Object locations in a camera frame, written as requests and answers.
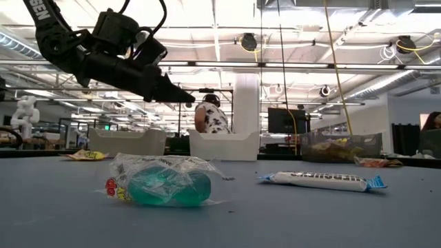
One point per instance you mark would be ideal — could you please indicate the yellow pink candy pack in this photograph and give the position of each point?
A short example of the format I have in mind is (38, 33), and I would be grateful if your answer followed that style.
(339, 140)
(327, 149)

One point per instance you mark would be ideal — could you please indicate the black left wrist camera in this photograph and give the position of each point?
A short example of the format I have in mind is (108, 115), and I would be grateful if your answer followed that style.
(115, 31)

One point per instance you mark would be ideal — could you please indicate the orange candy pack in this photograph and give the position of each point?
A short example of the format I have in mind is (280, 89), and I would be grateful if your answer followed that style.
(375, 162)

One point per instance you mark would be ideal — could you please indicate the black aluminium table frame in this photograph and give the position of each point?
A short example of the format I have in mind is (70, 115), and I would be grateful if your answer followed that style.
(177, 154)

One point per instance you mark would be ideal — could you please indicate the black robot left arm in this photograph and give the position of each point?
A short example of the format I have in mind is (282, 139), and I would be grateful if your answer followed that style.
(51, 38)

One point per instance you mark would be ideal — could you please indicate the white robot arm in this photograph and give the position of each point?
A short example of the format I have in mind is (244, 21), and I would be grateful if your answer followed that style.
(24, 113)

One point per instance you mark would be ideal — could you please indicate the white blue Hershey's bar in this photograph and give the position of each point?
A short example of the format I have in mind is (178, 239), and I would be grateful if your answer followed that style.
(324, 180)

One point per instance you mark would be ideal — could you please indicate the clear container of snacks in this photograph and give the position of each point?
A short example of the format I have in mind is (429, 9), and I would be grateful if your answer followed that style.
(368, 144)

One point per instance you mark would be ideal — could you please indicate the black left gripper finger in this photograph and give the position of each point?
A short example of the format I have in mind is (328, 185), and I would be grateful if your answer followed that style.
(170, 93)

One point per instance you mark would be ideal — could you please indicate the black monitor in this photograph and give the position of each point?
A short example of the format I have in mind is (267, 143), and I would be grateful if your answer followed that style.
(286, 120)

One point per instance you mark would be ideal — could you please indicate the green candy clear wrapper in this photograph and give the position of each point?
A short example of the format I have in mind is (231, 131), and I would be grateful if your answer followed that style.
(162, 186)

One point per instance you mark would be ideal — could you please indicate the white plastic bin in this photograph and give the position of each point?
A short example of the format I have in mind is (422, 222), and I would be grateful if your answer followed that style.
(224, 146)

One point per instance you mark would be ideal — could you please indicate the light grey plastic bin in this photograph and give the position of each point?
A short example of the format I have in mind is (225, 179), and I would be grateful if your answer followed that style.
(127, 144)

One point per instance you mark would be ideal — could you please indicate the person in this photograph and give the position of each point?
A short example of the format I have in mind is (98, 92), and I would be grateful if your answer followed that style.
(435, 121)
(213, 120)

